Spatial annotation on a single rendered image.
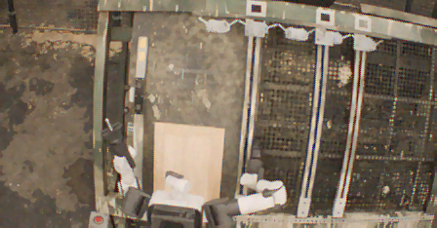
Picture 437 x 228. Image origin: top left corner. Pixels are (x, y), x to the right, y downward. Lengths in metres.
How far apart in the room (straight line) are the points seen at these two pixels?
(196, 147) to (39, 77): 2.75
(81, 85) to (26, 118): 0.70
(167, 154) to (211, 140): 0.25
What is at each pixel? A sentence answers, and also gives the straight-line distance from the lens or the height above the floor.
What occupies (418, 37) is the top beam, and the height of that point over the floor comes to 1.89.
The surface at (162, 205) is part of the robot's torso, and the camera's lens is 2.86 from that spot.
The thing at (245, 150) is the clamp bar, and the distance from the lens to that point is 3.27.
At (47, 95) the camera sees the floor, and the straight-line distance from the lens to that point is 5.50.
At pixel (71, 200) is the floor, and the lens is 4.64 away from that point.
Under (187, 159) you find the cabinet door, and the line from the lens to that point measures 3.34.
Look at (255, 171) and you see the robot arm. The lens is 3.14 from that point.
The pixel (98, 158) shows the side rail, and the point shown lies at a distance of 3.41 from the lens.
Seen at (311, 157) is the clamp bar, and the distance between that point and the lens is 3.31.
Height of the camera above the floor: 3.72
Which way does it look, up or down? 45 degrees down
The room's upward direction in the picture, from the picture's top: 2 degrees clockwise
